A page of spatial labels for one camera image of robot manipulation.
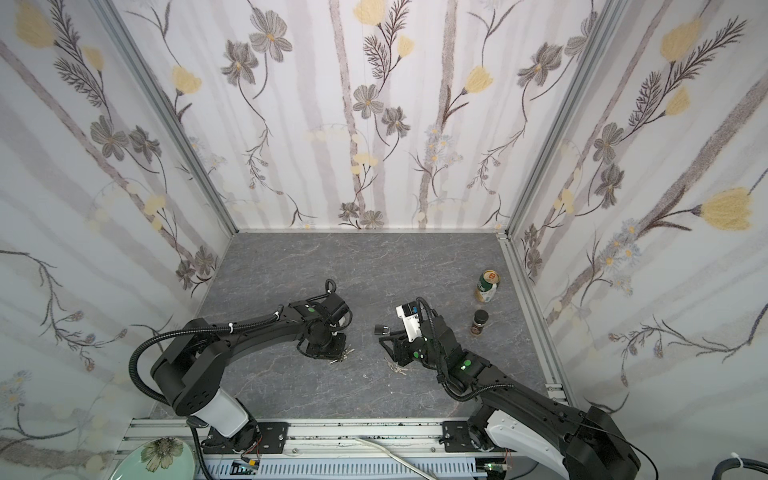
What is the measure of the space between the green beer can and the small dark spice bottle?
0.10 meters

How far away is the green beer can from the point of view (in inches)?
37.3

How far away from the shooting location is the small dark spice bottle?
34.5 inches

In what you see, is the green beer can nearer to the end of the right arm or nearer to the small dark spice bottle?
the small dark spice bottle
